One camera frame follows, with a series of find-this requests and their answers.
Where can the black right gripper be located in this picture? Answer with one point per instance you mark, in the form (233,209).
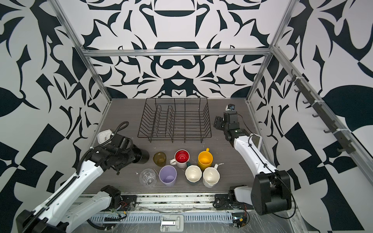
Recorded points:
(219,122)

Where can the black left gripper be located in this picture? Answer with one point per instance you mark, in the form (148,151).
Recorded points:
(131,157)

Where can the white faceted mug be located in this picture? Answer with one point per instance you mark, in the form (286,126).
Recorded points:
(211,176)

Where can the black mug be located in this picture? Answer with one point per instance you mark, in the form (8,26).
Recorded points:
(141,156)

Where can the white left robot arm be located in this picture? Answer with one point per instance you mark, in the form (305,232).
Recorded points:
(55,215)

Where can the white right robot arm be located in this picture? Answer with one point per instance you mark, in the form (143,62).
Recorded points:
(271,191)

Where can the white square alarm clock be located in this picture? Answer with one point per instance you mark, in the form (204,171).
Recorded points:
(103,136)

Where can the white digital thermometer display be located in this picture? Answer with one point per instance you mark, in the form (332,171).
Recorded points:
(257,140)

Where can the clear glass cup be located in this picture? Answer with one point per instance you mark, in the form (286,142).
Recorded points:
(148,178)

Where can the olive green glass cup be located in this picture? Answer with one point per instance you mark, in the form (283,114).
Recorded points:
(159,159)

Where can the yellow mug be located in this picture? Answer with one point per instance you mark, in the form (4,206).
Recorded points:
(205,159)

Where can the lilac plastic cup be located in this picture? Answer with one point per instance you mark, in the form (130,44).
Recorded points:
(168,175)

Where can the white mug red inside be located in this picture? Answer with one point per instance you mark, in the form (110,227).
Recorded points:
(181,158)

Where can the cream mug dark green outside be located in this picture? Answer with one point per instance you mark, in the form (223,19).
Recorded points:
(193,173)

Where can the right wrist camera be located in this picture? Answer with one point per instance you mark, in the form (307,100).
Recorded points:
(230,107)

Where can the black wire dish rack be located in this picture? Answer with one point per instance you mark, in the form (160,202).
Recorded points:
(175,119)

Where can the white cable duct strip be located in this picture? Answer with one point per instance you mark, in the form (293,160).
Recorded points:
(216,217)

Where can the silver latch bracket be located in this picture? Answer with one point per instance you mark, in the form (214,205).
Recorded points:
(172,223)

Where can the grey wall hook rail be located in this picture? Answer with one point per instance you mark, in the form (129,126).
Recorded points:
(323,112)

